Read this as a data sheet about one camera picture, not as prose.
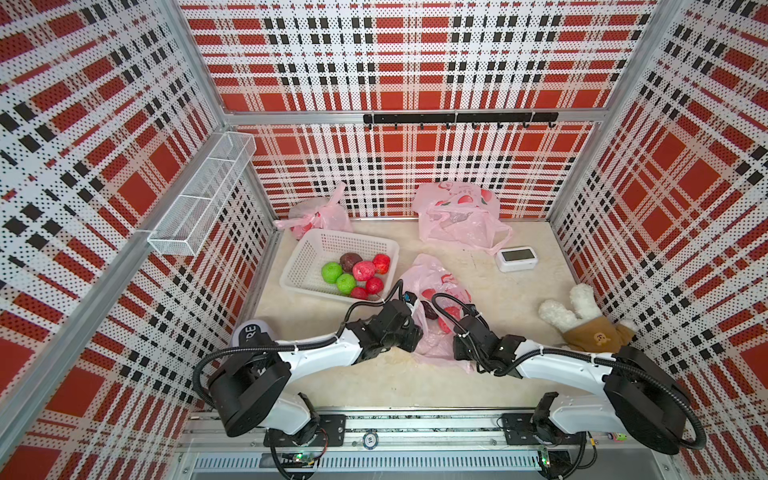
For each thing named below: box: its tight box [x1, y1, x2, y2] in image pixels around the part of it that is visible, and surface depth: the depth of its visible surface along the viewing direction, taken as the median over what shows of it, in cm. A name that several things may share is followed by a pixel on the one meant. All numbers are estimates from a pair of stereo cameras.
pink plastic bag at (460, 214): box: [412, 181, 514, 255], surface depth 110 cm
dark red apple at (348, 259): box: [340, 252, 363, 273], surface depth 102 cm
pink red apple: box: [352, 260, 375, 281], surface depth 98 cm
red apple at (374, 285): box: [365, 276, 385, 295], surface depth 98 cm
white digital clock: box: [497, 246, 539, 272], surface depth 107 cm
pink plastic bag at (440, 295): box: [398, 254, 473, 374], surface depth 89 cm
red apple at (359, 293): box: [350, 286, 368, 300], surface depth 96 cm
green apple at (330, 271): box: [321, 261, 343, 284], surface depth 100 cm
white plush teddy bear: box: [538, 284, 634, 353], surface depth 88 cm
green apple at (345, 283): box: [336, 273, 356, 296], surface depth 98 cm
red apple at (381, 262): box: [372, 253, 391, 275], surface depth 101 cm
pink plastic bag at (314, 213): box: [273, 182, 354, 240], surface depth 110 cm
